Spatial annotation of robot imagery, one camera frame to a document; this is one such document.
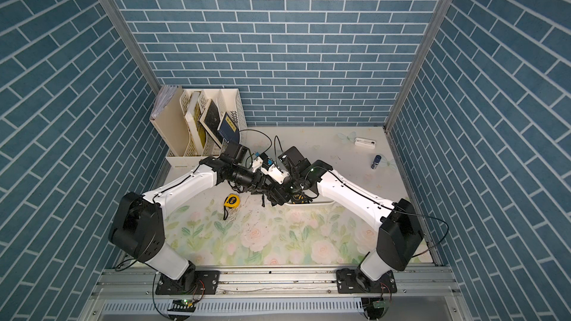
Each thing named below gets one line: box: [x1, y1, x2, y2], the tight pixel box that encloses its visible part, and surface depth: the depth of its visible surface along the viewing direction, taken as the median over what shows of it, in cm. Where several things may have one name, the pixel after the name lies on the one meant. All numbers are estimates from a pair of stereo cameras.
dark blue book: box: [217, 111, 241, 144], surface depth 107 cm
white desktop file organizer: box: [165, 88, 248, 169], surface depth 103 cm
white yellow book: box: [184, 90, 208, 156], surface depth 98 cm
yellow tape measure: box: [223, 193, 241, 220], surface depth 93 cm
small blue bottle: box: [371, 154, 383, 170], surface depth 101 cm
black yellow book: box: [199, 98, 224, 149], surface depth 101 cm
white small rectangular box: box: [353, 137, 377, 149], surface depth 114 cm
